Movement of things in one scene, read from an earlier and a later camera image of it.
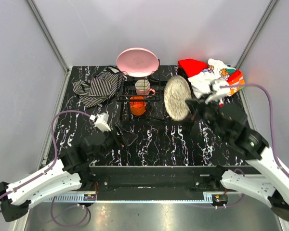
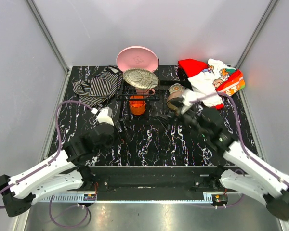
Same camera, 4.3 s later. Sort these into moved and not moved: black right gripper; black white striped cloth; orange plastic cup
Moved: black right gripper
Not moved: black white striped cloth; orange plastic cup
